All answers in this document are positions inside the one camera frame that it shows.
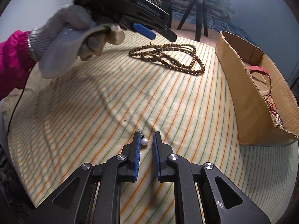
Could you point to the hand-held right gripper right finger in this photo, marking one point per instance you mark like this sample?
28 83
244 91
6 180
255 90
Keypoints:
157 151

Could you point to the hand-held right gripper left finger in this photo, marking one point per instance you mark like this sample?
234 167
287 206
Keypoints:
136 149

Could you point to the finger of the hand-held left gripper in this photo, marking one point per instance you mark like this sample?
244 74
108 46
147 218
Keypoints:
169 34
146 30

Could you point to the pearl earring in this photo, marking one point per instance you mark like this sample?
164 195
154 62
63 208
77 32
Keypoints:
144 141

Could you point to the cardboard box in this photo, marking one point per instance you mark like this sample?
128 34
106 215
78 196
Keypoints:
245 102

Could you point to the thin bangle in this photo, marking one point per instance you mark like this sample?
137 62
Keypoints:
269 86

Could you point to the person's left forearm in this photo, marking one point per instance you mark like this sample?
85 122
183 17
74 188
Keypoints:
14 60

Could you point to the person's left hand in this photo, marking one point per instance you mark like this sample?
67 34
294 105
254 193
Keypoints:
65 39

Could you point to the black tripod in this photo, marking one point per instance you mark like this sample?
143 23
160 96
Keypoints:
198 11

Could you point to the tan bed sheet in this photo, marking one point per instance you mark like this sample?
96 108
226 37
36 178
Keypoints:
210 40

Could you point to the blue patterned blanket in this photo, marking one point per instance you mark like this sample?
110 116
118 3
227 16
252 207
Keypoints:
224 24

